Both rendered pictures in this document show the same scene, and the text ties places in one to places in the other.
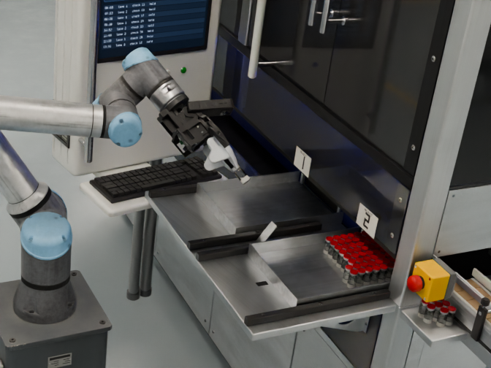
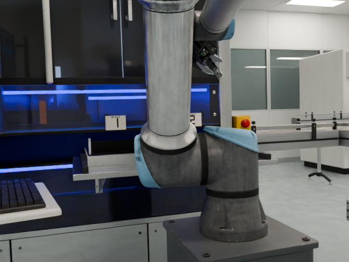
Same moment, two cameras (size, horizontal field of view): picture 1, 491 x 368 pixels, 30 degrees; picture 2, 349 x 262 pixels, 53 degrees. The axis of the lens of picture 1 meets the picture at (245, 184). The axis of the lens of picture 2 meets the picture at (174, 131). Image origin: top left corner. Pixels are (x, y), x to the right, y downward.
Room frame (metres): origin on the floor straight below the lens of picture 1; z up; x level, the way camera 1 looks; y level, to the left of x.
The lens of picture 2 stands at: (1.76, 1.23, 1.06)
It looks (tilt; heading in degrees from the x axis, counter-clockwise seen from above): 3 degrees down; 284
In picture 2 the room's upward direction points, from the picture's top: 2 degrees counter-clockwise
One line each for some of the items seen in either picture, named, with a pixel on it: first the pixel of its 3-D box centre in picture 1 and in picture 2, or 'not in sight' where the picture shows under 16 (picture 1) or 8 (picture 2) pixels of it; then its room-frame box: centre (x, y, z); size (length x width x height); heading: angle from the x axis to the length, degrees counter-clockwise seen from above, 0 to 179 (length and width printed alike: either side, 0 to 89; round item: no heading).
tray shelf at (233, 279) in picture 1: (273, 244); (165, 160); (2.12, -0.10, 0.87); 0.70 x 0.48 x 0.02; 30
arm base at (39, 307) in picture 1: (45, 288); (232, 208); (1.82, 0.45, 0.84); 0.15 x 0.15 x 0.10
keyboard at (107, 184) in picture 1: (157, 177); (15, 193); (2.52, 0.27, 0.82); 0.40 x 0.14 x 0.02; 130
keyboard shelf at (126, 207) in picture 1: (151, 180); (4, 202); (2.54, 0.29, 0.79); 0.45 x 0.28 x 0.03; 130
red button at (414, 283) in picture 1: (416, 282); (244, 123); (1.83, -0.43, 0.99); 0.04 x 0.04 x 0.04; 30
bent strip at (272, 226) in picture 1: (249, 236); not in sight; (2.08, -0.03, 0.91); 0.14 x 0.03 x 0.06; 119
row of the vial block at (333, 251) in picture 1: (343, 261); not in sight; (2.03, -0.28, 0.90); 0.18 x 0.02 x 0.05; 30
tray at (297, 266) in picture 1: (329, 266); not in sight; (2.01, -0.24, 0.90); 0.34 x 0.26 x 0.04; 120
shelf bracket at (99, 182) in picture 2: not in sight; (101, 185); (2.34, 0.04, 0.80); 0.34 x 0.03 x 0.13; 120
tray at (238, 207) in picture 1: (269, 202); (119, 154); (2.31, -0.07, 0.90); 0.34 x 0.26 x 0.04; 120
